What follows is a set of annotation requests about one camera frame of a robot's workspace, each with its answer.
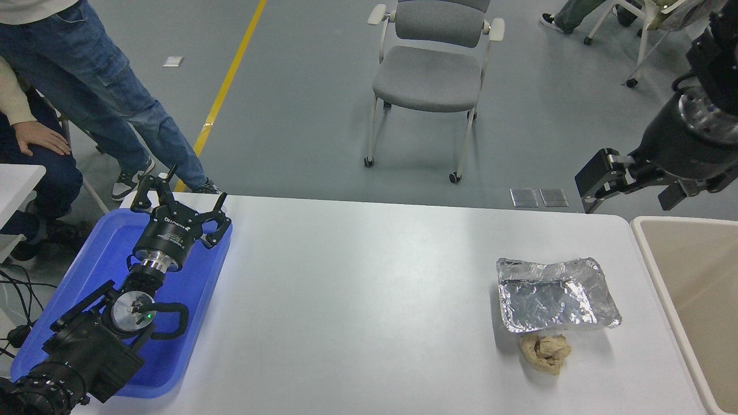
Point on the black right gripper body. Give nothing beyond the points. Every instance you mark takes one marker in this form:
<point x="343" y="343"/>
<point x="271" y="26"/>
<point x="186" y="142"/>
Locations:
<point x="686" y="153"/>

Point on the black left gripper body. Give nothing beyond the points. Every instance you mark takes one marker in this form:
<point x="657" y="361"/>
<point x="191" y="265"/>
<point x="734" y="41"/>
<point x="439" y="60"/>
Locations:
<point x="167" y="239"/>

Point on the silver foil tray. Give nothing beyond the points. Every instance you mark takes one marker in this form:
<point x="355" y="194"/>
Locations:
<point x="548" y="294"/>

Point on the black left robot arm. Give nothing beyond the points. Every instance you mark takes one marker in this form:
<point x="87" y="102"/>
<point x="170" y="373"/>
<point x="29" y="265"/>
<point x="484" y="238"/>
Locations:
<point x="86" y="351"/>

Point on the person's forearm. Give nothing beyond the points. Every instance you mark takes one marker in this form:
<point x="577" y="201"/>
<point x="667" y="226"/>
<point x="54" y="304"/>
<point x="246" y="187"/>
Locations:
<point x="12" y="98"/>

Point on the silver floor plate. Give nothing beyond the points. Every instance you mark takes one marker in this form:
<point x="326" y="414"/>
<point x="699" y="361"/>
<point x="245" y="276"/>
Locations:
<point x="554" y="197"/>
<point x="524" y="197"/>

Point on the person's hand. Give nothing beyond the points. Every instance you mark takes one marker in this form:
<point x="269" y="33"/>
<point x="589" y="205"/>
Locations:
<point x="40" y="137"/>

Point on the metal chair of seated person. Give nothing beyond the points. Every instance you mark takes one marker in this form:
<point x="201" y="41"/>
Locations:
<point x="95" y="197"/>

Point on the blue plastic tray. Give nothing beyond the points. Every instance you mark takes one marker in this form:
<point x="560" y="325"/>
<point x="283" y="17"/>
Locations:
<point x="193" y="300"/>

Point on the large pale bin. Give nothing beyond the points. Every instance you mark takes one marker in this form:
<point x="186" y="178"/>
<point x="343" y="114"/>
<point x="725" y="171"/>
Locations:
<point x="692" y="271"/>

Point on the seated person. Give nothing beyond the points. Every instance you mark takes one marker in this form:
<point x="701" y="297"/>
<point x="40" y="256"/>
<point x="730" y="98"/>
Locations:
<point x="52" y="184"/>

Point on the standing person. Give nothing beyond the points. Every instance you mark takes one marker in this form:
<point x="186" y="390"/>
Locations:
<point x="86" y="75"/>

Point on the small white table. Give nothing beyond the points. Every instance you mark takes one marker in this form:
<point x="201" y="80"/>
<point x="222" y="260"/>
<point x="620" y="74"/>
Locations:
<point x="17" y="181"/>

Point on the person's legs and shoes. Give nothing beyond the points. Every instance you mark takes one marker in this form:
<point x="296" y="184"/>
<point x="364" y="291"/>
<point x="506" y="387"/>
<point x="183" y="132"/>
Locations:
<point x="571" y="14"/>

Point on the crumpled tan paper ball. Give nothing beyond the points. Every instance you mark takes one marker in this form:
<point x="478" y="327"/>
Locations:
<point x="545" y="353"/>

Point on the grey padded chair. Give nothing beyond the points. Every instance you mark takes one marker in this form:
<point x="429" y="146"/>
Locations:
<point x="429" y="78"/>

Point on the cream frame wheeled chair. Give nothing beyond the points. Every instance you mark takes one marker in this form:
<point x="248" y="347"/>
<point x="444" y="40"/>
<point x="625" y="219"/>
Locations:
<point x="603" y="22"/>

